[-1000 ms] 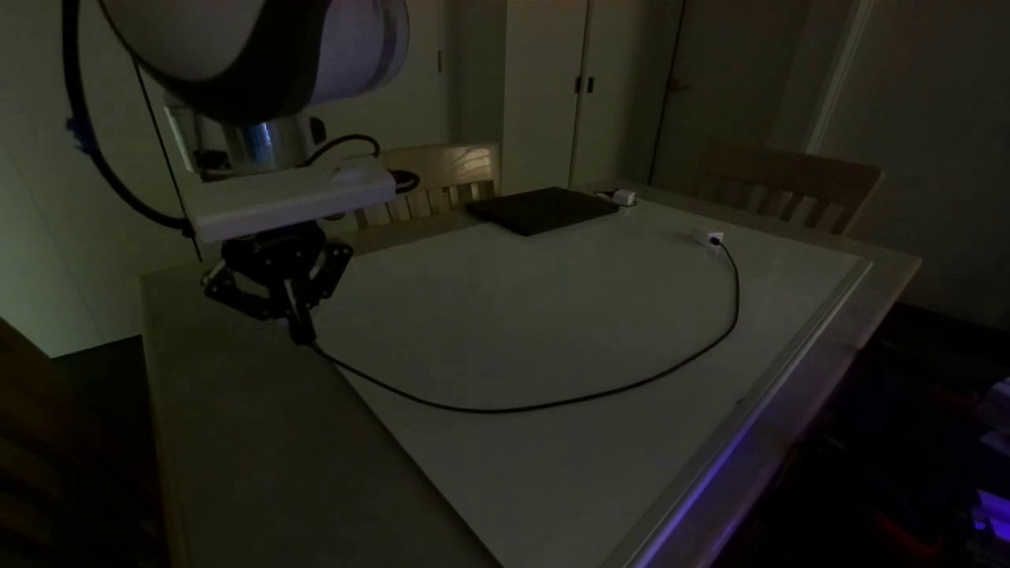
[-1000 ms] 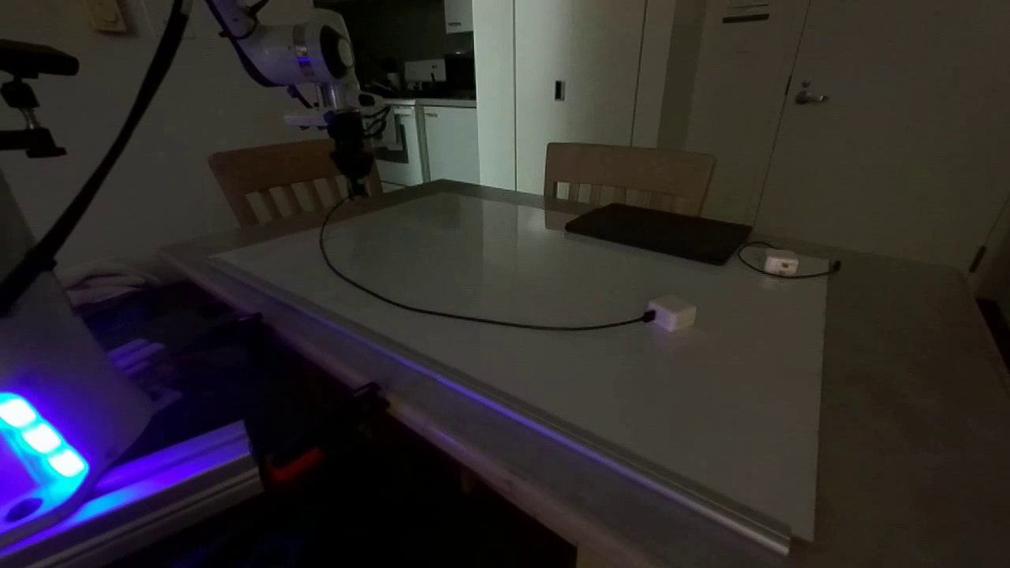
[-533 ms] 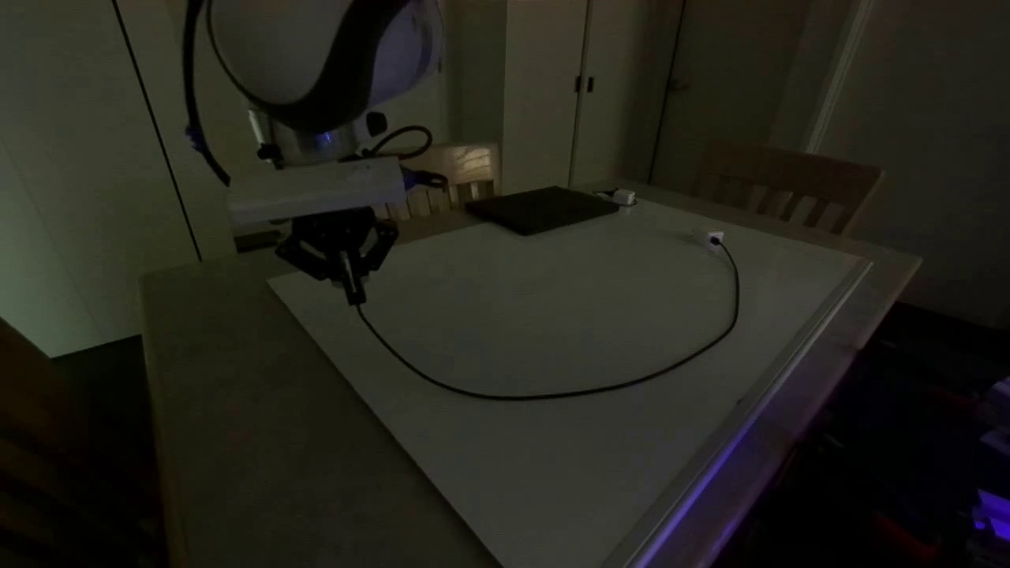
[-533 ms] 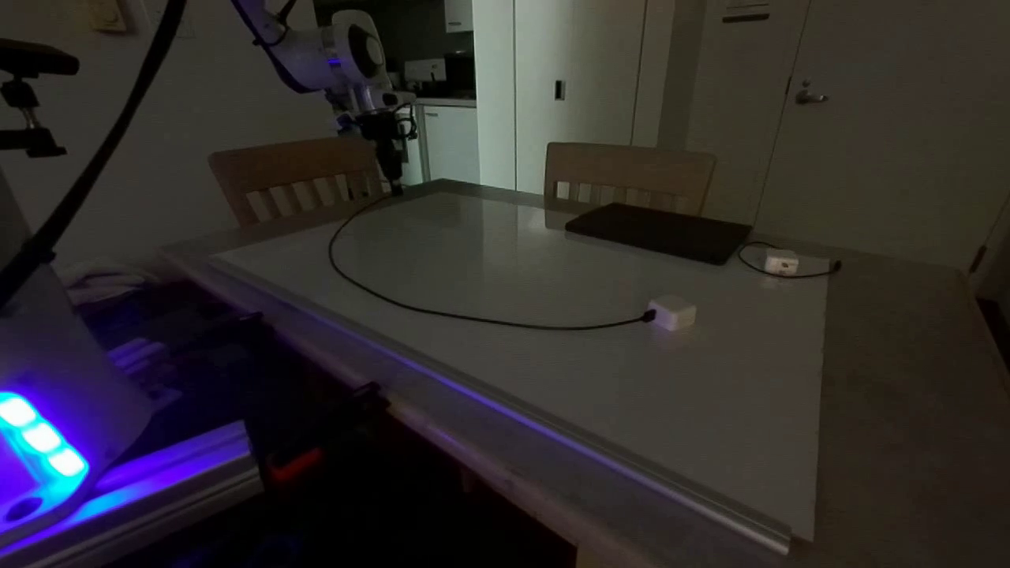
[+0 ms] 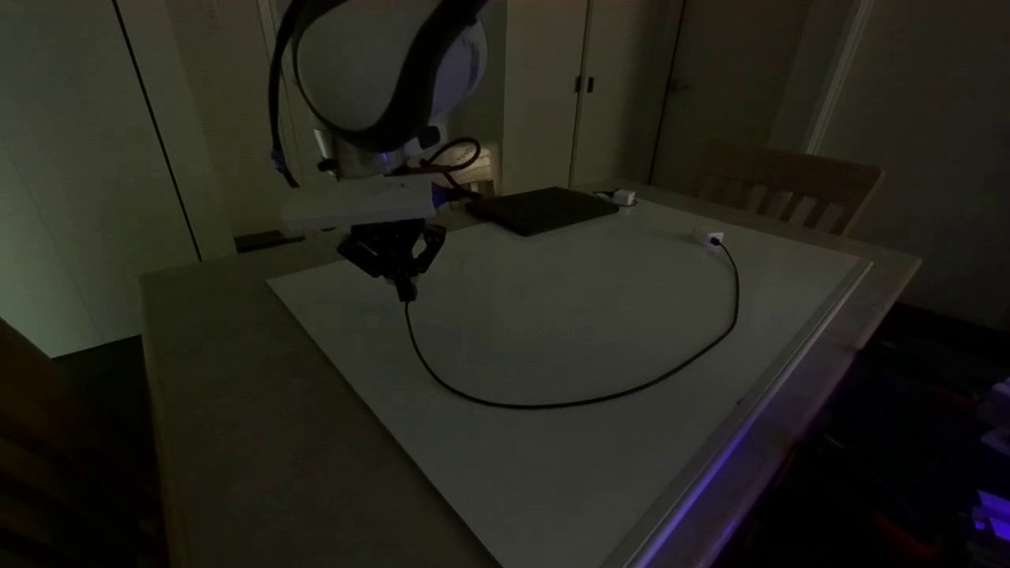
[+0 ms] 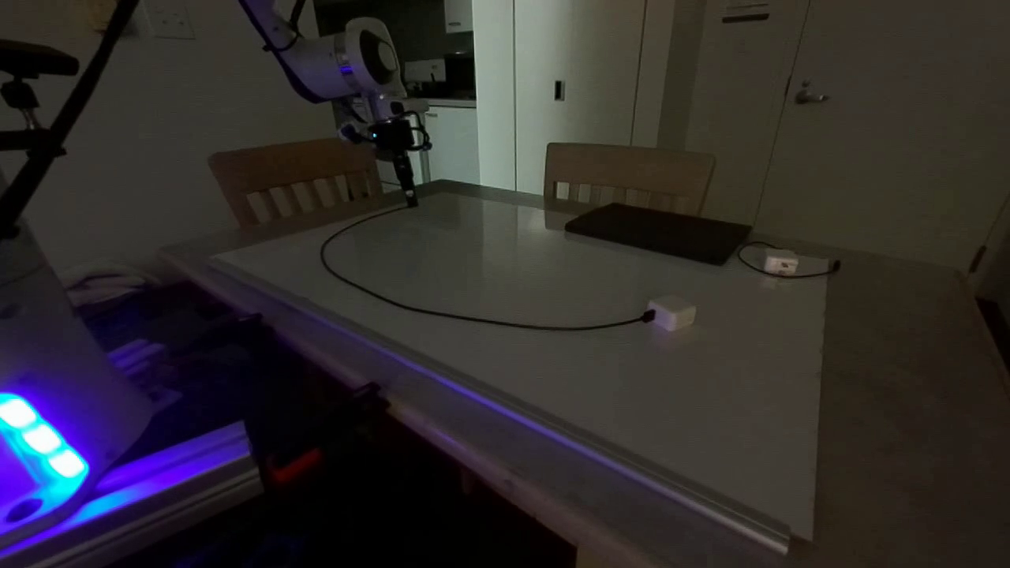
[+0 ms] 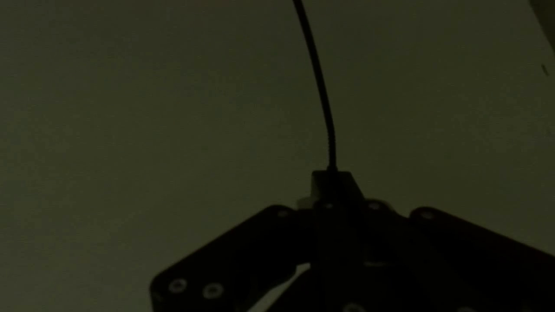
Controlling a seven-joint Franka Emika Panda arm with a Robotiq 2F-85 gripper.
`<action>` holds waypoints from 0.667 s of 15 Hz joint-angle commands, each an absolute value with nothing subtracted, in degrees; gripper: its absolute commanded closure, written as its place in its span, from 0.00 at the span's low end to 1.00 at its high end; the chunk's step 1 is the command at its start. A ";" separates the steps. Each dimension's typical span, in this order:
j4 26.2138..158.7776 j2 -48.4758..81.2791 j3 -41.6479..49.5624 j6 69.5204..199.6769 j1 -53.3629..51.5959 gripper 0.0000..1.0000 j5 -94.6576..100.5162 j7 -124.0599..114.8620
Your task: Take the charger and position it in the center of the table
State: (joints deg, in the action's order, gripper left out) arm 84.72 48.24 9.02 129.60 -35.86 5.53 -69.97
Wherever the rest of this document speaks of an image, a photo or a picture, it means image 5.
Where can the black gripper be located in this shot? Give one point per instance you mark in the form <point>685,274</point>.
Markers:
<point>394,245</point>

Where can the white robot base blue lights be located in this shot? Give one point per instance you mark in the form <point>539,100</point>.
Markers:
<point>994,516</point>

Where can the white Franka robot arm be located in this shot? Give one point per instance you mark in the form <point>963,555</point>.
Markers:
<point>367,63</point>

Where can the white table mat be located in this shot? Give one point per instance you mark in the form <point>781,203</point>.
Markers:
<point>526,335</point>

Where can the small black floor box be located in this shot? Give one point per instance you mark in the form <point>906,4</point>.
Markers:
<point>268,241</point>

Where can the black closed laptop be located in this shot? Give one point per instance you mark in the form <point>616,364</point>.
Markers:
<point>539,209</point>

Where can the white closet door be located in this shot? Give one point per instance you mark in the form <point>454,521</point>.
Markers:
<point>626,95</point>
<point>539,95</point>

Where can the small white device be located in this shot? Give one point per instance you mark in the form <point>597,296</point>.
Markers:
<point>624,195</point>

